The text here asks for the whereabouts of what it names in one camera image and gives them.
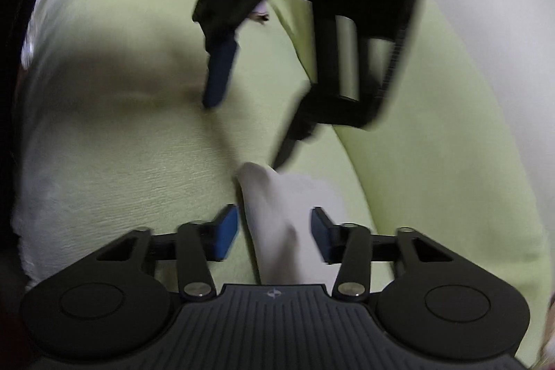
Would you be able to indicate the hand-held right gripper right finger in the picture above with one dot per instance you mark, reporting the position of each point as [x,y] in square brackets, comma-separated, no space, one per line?
[321,235]

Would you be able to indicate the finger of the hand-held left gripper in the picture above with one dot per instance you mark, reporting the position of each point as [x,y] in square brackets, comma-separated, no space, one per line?
[299,131]
[221,71]

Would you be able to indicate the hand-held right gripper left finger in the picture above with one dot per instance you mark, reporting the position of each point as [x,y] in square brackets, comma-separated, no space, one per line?
[227,235]

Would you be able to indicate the white garment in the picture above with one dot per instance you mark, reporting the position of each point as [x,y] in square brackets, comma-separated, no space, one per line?
[282,214]

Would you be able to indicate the green covered sofa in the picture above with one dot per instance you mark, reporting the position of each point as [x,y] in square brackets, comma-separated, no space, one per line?
[130,136]

